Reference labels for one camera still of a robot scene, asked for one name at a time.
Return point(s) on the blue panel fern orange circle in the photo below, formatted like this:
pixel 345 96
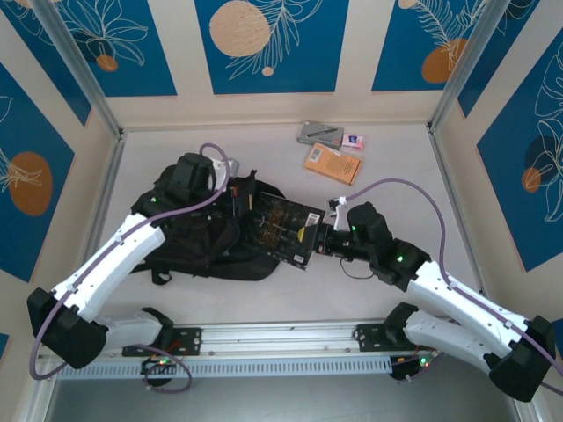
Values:
pixel 396 66

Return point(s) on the aluminium side rail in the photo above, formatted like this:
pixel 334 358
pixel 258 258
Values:
pixel 116 151
pixel 444 167

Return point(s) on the blue panel orange circle leaves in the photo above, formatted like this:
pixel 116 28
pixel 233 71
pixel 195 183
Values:
pixel 44 145

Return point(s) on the blue panel white flower outline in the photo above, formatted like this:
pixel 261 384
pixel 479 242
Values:
pixel 506 176

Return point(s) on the orange box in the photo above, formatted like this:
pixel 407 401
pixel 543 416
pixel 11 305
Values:
pixel 334 165

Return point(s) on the blue panel white leaf outline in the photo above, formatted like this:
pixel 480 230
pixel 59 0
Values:
pixel 488 74

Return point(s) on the aluminium frame post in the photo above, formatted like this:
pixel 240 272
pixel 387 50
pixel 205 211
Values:
pixel 466 66
pixel 93 92

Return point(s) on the small circuit board green LED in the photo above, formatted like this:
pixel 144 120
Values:
pixel 160 362
pixel 422 362

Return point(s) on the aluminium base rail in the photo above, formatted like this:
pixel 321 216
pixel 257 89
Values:
pixel 281 338

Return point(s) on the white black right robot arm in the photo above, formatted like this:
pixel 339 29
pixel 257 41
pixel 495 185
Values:
pixel 462 299

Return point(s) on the grey pen box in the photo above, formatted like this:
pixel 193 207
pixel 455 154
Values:
pixel 316 134

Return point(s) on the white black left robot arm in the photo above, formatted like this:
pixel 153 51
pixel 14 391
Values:
pixel 123 255

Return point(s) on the blue panel large beige circle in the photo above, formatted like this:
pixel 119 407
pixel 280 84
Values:
pixel 308 66

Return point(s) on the black book gold print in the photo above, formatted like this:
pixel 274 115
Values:
pixel 272 228

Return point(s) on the black fabric backpack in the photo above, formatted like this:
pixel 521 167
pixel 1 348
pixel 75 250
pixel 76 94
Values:
pixel 246 268

